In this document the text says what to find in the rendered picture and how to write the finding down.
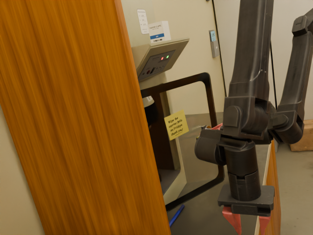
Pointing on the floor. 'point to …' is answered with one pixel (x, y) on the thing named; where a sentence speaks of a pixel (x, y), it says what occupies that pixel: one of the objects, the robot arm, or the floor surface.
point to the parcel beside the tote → (299, 146)
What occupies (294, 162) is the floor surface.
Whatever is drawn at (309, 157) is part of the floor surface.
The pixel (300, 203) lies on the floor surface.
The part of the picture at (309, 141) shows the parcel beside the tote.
